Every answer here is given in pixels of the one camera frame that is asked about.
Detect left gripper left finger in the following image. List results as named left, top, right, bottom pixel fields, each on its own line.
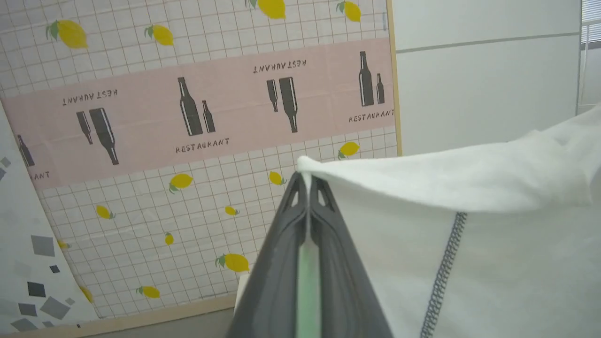
left=225, top=171, right=308, bottom=338

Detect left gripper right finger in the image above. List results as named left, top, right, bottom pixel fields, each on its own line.
left=310, top=176, right=393, bottom=338

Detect white garment with grey stitching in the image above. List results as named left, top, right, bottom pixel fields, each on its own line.
left=296, top=106, right=601, bottom=338

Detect lemon and bottle print tablecloth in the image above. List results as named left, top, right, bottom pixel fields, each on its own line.
left=0, top=0, right=403, bottom=338

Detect white panel with grey squares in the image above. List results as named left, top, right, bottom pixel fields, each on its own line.
left=0, top=101, right=100, bottom=335

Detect white window blinds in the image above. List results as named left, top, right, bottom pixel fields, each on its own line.
left=581, top=0, right=601, bottom=50

